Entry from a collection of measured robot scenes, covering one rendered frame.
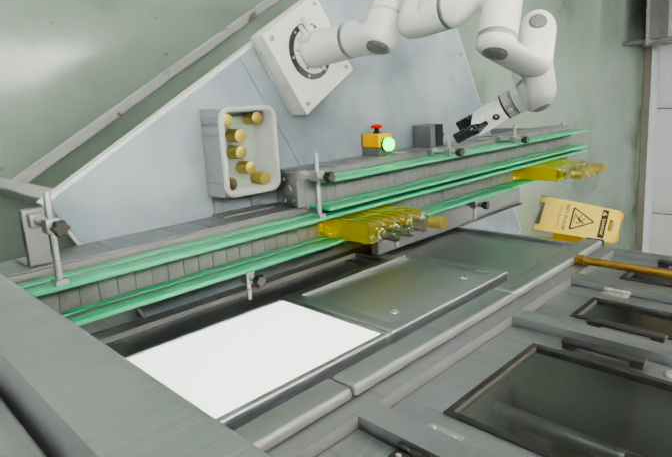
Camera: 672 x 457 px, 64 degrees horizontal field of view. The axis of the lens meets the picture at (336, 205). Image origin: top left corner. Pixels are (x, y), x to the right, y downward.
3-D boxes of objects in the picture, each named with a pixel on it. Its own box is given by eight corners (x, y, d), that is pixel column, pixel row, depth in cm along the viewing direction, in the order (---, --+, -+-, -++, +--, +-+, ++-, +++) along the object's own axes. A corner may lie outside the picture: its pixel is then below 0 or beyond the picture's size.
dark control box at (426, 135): (412, 147, 199) (431, 147, 193) (411, 125, 197) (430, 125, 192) (425, 145, 205) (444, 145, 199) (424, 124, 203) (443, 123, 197)
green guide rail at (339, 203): (310, 208, 147) (330, 211, 142) (309, 204, 147) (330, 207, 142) (570, 146, 268) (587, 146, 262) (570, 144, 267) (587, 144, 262)
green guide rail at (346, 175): (308, 181, 146) (328, 183, 140) (308, 178, 146) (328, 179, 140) (571, 131, 266) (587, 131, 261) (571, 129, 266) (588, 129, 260)
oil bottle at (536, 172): (512, 179, 229) (580, 183, 209) (512, 165, 228) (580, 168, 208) (518, 177, 233) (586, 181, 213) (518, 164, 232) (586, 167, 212)
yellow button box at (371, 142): (361, 155, 180) (378, 156, 175) (360, 132, 179) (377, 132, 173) (375, 153, 185) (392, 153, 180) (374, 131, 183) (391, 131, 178)
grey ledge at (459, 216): (356, 250, 177) (383, 256, 170) (355, 224, 176) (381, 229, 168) (500, 202, 243) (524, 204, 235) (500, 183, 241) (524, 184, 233)
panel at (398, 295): (108, 376, 102) (204, 450, 78) (106, 361, 101) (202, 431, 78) (403, 260, 164) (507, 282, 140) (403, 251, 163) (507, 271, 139)
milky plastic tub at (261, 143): (208, 196, 140) (227, 199, 133) (199, 108, 135) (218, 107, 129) (262, 186, 152) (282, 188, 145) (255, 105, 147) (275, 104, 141)
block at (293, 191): (280, 206, 149) (297, 208, 144) (278, 172, 147) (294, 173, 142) (290, 204, 152) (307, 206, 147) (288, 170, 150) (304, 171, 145)
